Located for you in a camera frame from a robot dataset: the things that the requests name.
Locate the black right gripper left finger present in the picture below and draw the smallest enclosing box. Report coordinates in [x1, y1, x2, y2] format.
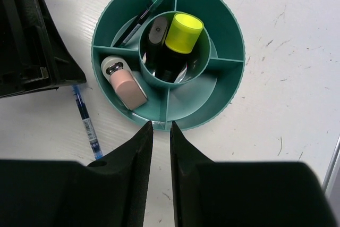
[1, 122, 154, 226]

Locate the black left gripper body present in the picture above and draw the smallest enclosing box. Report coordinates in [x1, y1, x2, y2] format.
[1, 0, 87, 98]

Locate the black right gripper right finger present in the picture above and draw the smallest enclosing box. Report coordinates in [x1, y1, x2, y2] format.
[170, 123, 337, 226]

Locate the blue clear gel pen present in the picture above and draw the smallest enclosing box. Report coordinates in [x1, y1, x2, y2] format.
[72, 85, 103, 159]

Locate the pink white small stapler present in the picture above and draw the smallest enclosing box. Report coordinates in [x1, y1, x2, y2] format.
[101, 55, 148, 111]

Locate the black green highlighter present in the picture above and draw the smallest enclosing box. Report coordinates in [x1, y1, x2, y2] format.
[146, 16, 168, 70]

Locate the black yellow highlighter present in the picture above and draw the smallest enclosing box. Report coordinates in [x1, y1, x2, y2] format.
[155, 12, 204, 83]

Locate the teal round divided organizer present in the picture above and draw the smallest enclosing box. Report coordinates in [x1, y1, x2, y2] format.
[91, 0, 245, 131]

